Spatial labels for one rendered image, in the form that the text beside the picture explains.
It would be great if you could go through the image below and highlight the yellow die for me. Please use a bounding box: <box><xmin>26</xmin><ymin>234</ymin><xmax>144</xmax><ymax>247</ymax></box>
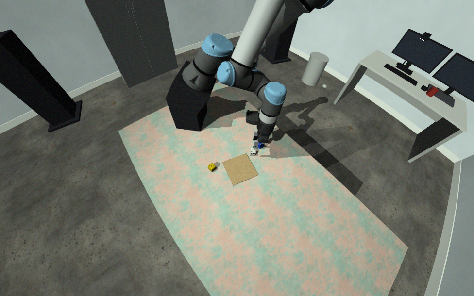
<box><xmin>208</xmin><ymin>163</ymin><xmax>216</xmax><ymax>172</ymax></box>

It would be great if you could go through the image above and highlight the tan square mat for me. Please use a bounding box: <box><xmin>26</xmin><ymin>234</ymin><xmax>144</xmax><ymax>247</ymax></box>
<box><xmin>222</xmin><ymin>153</ymin><xmax>258</xmax><ymax>186</ymax></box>

